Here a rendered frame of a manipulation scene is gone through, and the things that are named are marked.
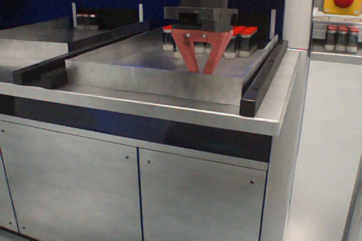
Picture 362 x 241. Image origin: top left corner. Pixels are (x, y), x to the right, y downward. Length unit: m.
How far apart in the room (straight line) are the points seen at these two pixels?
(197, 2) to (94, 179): 0.82
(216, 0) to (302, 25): 0.38
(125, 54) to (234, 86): 0.30
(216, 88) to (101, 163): 0.70
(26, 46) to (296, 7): 0.54
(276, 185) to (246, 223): 0.15
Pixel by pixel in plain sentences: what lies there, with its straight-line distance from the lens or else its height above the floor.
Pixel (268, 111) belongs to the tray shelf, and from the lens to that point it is 0.43.
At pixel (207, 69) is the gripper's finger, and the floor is 0.92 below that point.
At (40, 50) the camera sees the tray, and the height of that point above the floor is 0.90.
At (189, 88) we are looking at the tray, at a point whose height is 0.89.
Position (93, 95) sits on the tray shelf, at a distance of 0.49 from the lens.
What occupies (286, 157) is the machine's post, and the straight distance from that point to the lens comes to 0.88.
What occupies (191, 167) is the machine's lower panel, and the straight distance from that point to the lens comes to 0.95.
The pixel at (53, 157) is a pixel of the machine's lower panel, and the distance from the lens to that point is 1.20.
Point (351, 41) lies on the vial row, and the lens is 0.81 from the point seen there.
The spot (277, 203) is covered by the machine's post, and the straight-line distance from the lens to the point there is 0.95.
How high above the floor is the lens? 1.04
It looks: 21 degrees down
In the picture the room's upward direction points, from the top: straight up
